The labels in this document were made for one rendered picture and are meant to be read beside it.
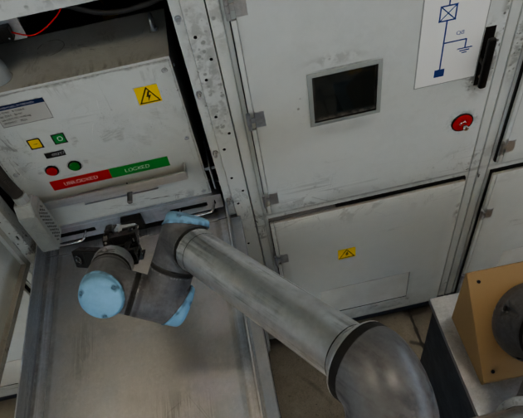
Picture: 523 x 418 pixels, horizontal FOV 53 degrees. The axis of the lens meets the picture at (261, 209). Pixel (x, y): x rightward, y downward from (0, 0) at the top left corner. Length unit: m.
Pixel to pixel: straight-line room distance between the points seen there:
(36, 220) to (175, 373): 0.52
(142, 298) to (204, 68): 0.52
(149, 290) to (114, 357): 0.39
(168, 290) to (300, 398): 1.21
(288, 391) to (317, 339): 1.47
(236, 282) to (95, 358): 0.67
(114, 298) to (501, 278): 0.86
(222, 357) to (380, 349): 0.72
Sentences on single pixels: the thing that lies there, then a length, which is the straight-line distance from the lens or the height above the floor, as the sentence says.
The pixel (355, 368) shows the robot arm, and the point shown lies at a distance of 0.67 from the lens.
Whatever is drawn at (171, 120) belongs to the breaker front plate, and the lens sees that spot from 1.35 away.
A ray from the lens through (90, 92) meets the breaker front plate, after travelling 1.30.
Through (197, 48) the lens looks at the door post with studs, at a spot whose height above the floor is 1.42.
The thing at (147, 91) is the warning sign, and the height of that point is 1.31.
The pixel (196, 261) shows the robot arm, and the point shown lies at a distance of 0.96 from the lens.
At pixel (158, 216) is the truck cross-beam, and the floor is 0.88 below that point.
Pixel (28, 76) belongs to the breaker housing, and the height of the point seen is 1.39.
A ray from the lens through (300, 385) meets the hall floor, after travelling 2.20.
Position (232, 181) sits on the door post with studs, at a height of 1.00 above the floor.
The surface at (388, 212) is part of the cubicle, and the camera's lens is 1.70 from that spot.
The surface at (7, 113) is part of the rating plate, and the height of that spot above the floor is 1.34.
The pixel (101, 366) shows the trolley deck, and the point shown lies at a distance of 1.43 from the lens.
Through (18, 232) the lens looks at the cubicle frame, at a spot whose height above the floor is 0.98.
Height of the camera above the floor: 2.05
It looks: 50 degrees down
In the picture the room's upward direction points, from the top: 12 degrees counter-clockwise
